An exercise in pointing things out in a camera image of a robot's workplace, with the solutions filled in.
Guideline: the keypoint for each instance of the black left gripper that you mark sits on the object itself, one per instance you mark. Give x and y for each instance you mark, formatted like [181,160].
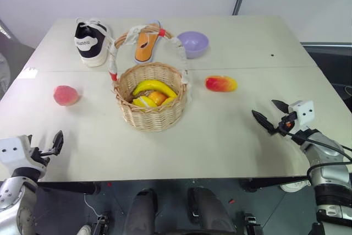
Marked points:
[38,159]

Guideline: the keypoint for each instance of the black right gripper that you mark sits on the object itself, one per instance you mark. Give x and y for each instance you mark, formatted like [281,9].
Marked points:
[287,125]

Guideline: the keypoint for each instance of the orange fruit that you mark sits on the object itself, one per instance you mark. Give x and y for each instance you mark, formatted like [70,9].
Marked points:
[158,98]

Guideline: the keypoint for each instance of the pink peach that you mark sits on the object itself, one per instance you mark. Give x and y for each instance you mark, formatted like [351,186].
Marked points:
[66,96]

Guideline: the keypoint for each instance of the red and yellow mango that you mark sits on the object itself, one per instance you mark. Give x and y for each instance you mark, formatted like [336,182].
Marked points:
[221,84]

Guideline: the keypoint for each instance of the black furniture beside table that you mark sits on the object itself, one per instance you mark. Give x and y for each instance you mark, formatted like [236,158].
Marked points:
[330,64]

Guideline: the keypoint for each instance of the white shoe under table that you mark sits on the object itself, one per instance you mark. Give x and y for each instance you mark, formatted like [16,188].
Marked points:
[295,186]

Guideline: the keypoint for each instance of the purple bowl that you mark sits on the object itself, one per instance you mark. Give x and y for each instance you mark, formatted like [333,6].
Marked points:
[193,45]

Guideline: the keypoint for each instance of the black and white sneaker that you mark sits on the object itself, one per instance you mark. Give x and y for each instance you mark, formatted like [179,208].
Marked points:
[90,45]

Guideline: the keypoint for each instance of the yellow peeled lemon toy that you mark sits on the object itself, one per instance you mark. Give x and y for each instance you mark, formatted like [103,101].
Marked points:
[144,104]

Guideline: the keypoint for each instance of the dark rounded shape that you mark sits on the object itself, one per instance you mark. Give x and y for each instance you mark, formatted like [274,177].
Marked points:
[141,213]
[211,213]

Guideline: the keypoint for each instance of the yellow banana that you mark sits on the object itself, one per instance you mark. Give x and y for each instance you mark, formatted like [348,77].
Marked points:
[154,86]

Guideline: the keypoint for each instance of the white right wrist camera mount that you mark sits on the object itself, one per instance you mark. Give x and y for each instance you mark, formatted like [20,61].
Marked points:
[302,112]

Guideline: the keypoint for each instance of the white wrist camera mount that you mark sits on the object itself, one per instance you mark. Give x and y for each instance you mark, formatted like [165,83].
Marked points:
[302,112]
[12,149]

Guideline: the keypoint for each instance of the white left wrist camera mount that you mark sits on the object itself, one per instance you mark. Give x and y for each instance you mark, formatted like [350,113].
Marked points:
[12,149]

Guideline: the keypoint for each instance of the black table frame bar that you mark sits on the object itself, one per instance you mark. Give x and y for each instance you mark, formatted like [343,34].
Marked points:
[68,187]
[264,183]

